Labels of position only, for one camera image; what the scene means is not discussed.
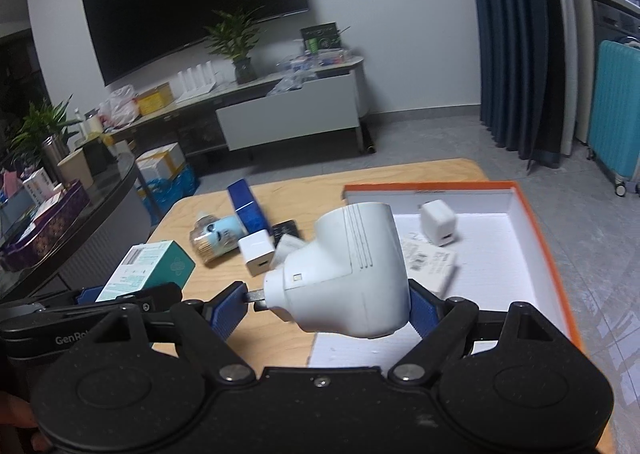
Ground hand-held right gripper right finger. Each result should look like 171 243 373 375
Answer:
392 279 547 382

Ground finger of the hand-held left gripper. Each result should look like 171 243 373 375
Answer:
30 285 108 308
107 282 184 325

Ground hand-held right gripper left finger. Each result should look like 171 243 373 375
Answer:
107 283 256 382

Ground teal white carton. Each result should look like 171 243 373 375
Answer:
95 240 196 303

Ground white packaged box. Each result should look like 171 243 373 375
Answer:
397 240 458 301

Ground white cube charger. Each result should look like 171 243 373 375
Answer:
237 229 276 277
419 200 457 248

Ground light blue round object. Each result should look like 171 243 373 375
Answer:
190 214 247 265

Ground orange-rimmed white cardboard box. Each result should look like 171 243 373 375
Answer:
307 180 586 370

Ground person's left hand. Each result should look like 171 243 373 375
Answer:
0 391 51 454

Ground round black table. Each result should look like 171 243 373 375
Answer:
0 154 151 305

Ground purple patterned box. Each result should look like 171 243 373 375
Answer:
0 181 91 272

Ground black plug charger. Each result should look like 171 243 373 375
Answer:
270 220 305 255

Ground blue plastic-wrapped pack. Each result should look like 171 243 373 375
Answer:
136 166 201 225

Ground glossy blue box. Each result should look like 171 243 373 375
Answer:
226 180 271 237

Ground white pink cartons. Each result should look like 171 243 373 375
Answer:
22 166 66 205

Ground brown paper box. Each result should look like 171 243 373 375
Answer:
57 150 95 189

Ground white yellow cardboard box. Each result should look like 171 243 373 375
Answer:
136 143 188 182

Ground small black box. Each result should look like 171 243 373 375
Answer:
82 134 111 175

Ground white bottles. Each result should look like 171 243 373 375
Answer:
75 108 108 139

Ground leafy plant in steel pot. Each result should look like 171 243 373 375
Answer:
10 96 83 179

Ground white red plastic bag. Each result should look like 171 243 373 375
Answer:
100 85 140 129

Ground white cabinet drawer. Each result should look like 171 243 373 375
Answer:
216 71 362 152

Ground white router with antennas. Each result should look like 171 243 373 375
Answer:
172 61 226 94

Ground white television cabinet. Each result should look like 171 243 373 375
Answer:
107 56 372 157

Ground crumpled clear plastic bags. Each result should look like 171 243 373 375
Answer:
267 71 318 95

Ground teal hard-shell suitcase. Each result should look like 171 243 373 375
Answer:
587 40 640 197

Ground clear plastic containers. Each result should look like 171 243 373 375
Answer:
272 48 353 77

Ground bamboo plant in dark vase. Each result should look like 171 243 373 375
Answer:
204 6 266 84

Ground dark green printed box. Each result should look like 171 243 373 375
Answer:
300 22 343 54

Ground dark blue curtain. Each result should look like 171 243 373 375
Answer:
465 0 566 169

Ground grey washing machine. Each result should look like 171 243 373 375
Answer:
592 0 640 42

